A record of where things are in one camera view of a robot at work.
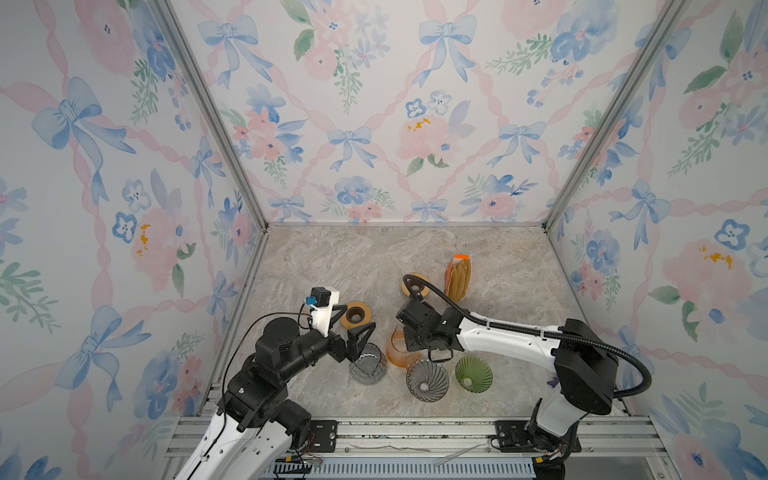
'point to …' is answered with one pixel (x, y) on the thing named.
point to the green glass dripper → (474, 374)
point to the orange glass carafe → (398, 351)
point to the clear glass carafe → (370, 366)
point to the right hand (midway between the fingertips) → (410, 335)
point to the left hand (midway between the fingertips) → (360, 315)
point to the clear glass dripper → (427, 380)
